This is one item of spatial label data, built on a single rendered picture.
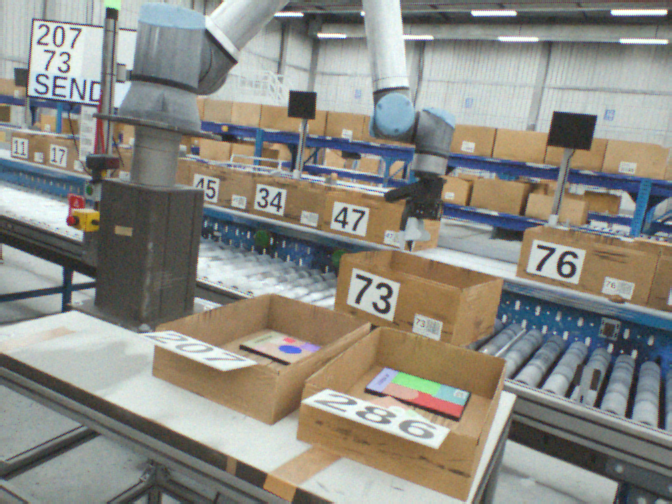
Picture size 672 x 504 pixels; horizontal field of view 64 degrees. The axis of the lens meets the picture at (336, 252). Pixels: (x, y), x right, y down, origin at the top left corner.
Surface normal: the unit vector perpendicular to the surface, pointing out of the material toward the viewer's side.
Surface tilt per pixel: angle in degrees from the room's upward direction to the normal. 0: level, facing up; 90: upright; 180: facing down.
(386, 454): 92
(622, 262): 91
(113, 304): 90
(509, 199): 90
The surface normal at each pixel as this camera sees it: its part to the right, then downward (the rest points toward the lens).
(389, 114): -0.05, 0.21
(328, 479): 0.14, -0.97
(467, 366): -0.41, 0.10
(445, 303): -0.60, 0.07
